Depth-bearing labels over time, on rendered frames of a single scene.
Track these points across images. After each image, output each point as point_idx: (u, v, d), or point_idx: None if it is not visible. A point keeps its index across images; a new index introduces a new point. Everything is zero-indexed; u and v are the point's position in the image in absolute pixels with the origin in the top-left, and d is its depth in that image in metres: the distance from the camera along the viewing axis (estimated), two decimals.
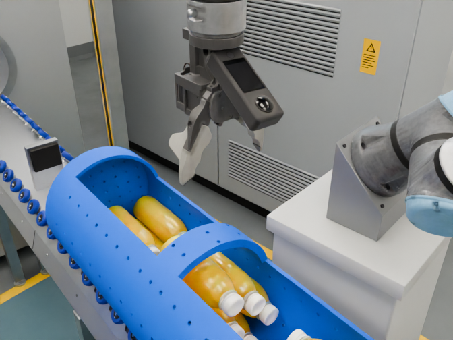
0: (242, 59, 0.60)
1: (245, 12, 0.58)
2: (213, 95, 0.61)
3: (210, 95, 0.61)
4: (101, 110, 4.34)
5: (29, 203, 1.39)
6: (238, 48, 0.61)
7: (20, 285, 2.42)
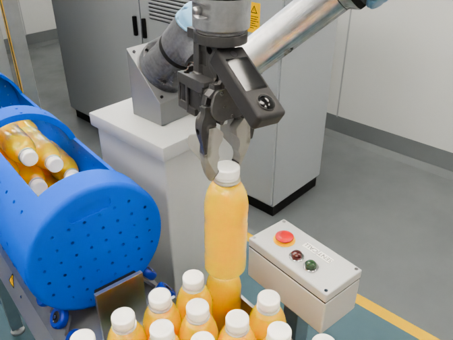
0: (245, 58, 0.61)
1: (250, 11, 0.59)
2: (215, 93, 0.61)
3: (212, 93, 0.61)
4: (61, 88, 4.63)
5: None
6: (241, 47, 0.62)
7: None
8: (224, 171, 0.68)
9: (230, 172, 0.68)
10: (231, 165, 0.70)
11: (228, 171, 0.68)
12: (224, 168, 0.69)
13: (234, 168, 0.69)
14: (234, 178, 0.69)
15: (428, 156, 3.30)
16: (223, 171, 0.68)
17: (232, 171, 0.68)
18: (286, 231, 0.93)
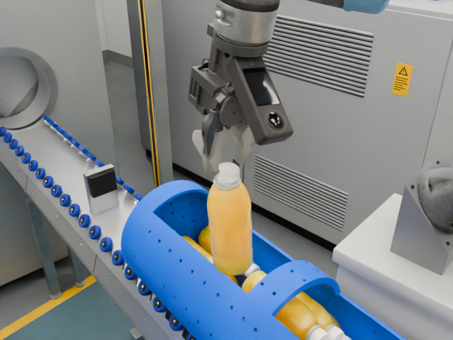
0: (262, 68, 0.59)
1: (274, 23, 0.57)
2: (226, 99, 0.60)
3: (224, 99, 0.60)
4: (120, 121, 4.41)
5: (92, 229, 1.45)
6: (260, 56, 0.60)
7: (56, 298, 2.49)
8: (222, 175, 0.68)
9: (228, 176, 0.68)
10: (231, 168, 0.70)
11: (226, 176, 0.68)
12: (224, 171, 0.69)
13: (233, 171, 0.69)
14: (233, 182, 0.69)
15: None
16: (221, 175, 0.68)
17: (230, 175, 0.68)
18: None
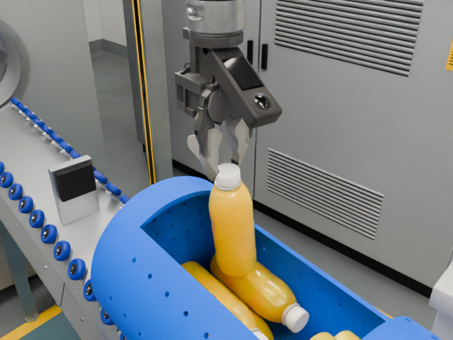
0: (241, 57, 0.61)
1: (245, 11, 0.59)
2: (212, 94, 0.61)
3: (209, 94, 0.61)
4: (114, 113, 3.98)
5: (57, 245, 1.03)
6: (237, 47, 0.61)
7: (32, 321, 2.07)
8: (223, 176, 0.68)
9: (229, 177, 0.68)
10: (231, 168, 0.70)
11: (227, 176, 0.68)
12: (224, 172, 0.69)
13: (234, 171, 0.69)
14: (234, 182, 0.69)
15: None
16: (222, 176, 0.68)
17: (231, 175, 0.68)
18: None
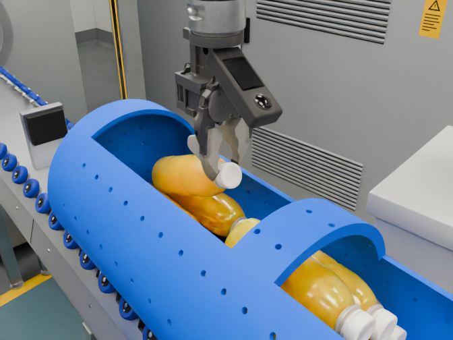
0: (241, 57, 0.61)
1: (245, 11, 0.59)
2: (212, 94, 0.61)
3: (209, 94, 0.61)
4: (106, 98, 4.02)
5: (27, 183, 1.06)
6: (238, 47, 0.61)
7: (17, 288, 2.10)
8: (226, 185, 0.69)
9: (230, 187, 0.69)
10: (236, 175, 0.70)
11: (229, 186, 0.69)
12: (229, 178, 0.69)
13: (236, 181, 0.70)
14: (230, 187, 0.70)
15: None
16: (226, 184, 0.69)
17: (232, 186, 0.69)
18: None
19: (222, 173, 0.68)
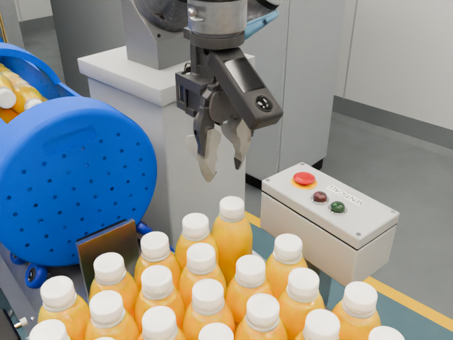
0: (243, 59, 0.60)
1: (246, 12, 0.59)
2: (213, 94, 0.61)
3: (210, 94, 0.61)
4: (56, 73, 4.49)
5: None
6: (238, 48, 0.61)
7: None
8: None
9: None
10: None
11: None
12: None
13: None
14: None
15: (439, 137, 3.15)
16: None
17: None
18: (305, 173, 0.78)
19: None
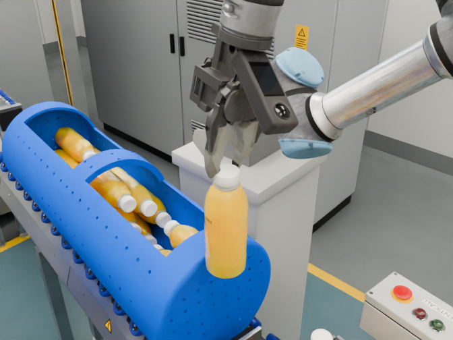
0: (267, 63, 0.61)
1: (279, 19, 0.59)
2: (232, 93, 0.61)
3: (229, 92, 0.61)
4: None
5: None
6: (264, 52, 0.62)
7: (1, 246, 2.72)
8: None
9: None
10: None
11: None
12: None
13: None
14: None
15: None
16: None
17: None
18: (403, 287, 0.94)
19: (86, 158, 1.37)
